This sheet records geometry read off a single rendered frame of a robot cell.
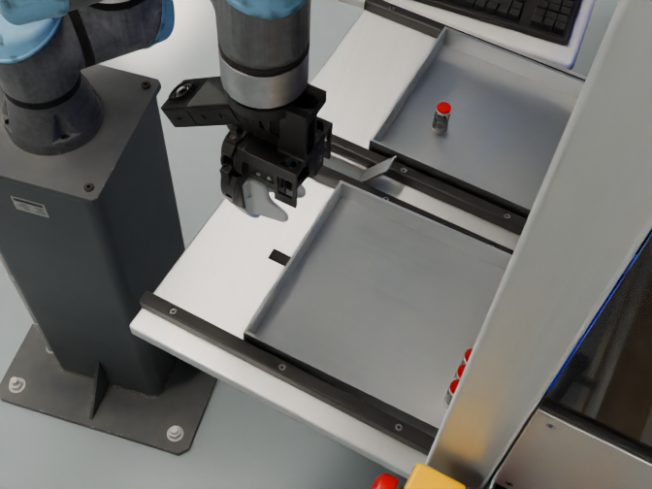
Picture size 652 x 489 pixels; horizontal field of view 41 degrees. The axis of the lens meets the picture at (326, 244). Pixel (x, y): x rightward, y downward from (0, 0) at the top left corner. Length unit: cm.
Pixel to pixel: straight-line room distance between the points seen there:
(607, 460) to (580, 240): 27
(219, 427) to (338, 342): 93
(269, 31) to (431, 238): 56
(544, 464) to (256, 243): 52
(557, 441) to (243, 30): 42
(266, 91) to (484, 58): 72
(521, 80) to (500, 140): 13
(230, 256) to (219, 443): 88
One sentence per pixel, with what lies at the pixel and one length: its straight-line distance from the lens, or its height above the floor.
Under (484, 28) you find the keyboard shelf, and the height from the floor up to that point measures 80.
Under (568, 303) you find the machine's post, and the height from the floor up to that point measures 136.
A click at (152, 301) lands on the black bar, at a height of 90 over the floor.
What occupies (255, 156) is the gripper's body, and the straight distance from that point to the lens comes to 78.
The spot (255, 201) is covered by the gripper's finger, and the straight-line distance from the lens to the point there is 87.
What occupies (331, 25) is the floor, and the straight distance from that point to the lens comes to 270.
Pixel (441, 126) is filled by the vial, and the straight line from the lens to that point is 127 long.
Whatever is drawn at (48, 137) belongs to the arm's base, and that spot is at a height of 83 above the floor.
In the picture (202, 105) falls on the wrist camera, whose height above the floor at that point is 125.
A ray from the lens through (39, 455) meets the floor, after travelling 203.
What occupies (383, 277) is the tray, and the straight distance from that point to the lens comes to 113.
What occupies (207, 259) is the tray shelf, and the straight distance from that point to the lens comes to 114.
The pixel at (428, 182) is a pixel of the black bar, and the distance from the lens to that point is 120.
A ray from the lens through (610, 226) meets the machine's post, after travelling 51.
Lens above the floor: 185
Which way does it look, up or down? 57 degrees down
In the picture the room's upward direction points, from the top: 4 degrees clockwise
